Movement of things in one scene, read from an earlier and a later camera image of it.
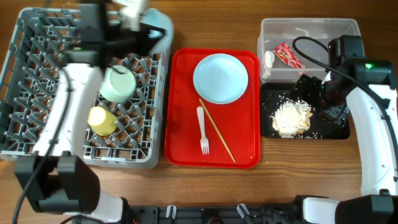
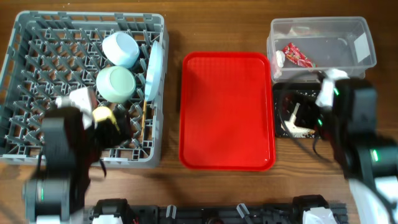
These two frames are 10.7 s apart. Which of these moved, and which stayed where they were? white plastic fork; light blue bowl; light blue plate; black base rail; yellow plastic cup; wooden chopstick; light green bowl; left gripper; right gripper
Moved: right gripper; wooden chopstick; light blue plate; light blue bowl; left gripper; white plastic fork
Stayed: light green bowl; black base rail; yellow plastic cup
